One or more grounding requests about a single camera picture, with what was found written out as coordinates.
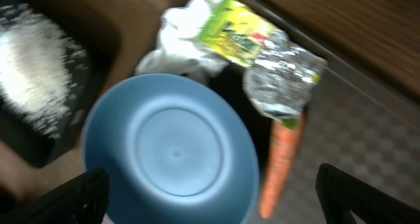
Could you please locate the pile of rice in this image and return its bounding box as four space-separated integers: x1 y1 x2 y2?
1 3 87 139

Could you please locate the dark blue plate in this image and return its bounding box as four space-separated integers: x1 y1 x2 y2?
81 74 259 224

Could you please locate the orange carrot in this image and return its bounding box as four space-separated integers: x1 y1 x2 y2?
259 114 306 219

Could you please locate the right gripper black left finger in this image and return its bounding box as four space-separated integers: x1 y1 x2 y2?
1 167 110 224

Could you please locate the crumpled white napkin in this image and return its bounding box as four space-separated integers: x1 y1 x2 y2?
135 0 229 85

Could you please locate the brown serving tray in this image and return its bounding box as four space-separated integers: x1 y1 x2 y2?
183 0 420 224

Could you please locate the black waste tray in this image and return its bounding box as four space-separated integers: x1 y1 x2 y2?
1 1 112 168

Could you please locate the foil snack wrapper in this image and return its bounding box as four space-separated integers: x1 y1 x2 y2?
199 0 327 129

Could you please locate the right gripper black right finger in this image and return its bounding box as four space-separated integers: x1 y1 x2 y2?
316 163 419 224

